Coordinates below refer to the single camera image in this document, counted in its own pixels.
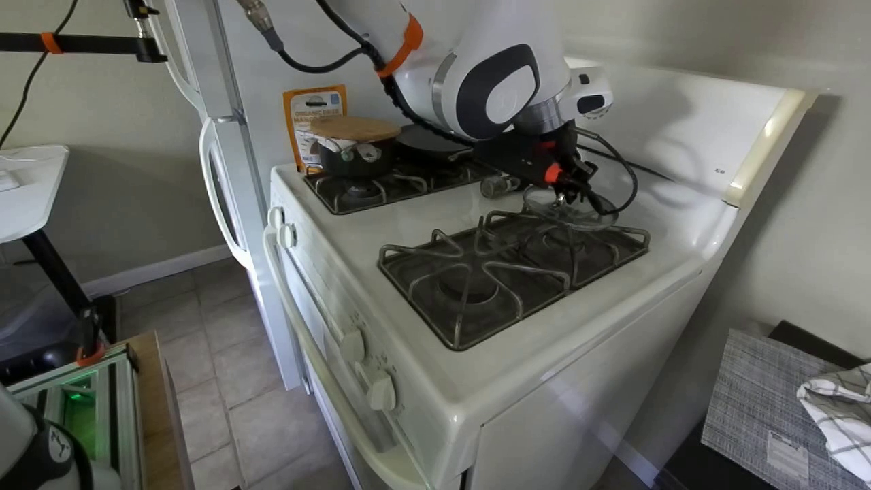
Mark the white checkered towel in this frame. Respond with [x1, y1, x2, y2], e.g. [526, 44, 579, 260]
[795, 363, 871, 486]

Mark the white refrigerator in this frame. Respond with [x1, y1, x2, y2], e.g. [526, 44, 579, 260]
[161, 0, 430, 396]

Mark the thin black cable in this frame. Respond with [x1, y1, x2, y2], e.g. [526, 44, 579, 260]
[0, 0, 82, 147]

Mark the small dark cylinder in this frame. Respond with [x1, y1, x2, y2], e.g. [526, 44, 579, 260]
[475, 171, 522, 201]

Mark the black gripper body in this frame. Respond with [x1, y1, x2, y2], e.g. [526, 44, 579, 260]
[511, 121, 588, 188]

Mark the black tripod stand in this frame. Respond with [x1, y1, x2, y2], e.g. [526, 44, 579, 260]
[0, 230, 119, 384]

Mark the grey woven placemat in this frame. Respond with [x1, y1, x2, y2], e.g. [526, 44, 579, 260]
[703, 327, 871, 490]

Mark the wooden table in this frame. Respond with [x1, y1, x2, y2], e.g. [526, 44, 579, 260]
[119, 329, 196, 490]

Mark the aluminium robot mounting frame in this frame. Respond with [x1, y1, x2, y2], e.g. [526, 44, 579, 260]
[3, 350, 146, 490]

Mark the black burner grate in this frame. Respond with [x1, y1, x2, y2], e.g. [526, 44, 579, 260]
[298, 154, 511, 219]
[376, 201, 652, 354]

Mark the dark side table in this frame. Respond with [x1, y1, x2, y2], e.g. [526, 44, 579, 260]
[656, 318, 871, 490]

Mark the white oven door handle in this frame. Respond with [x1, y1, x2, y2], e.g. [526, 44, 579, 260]
[258, 226, 432, 490]

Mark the small black pot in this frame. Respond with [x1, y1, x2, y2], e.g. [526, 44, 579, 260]
[309, 133, 394, 182]

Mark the black boom bar orange band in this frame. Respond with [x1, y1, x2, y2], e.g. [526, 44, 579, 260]
[0, 30, 171, 67]

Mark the white gas stove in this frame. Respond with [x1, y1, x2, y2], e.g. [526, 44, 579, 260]
[258, 53, 818, 490]

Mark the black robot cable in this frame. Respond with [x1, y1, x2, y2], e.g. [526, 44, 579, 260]
[237, 0, 641, 220]

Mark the grey frying pan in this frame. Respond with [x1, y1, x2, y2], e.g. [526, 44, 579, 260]
[392, 122, 473, 166]

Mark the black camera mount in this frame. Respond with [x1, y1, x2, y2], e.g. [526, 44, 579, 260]
[122, 0, 171, 67]

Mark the orange clamp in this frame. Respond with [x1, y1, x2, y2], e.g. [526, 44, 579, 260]
[75, 342, 112, 369]

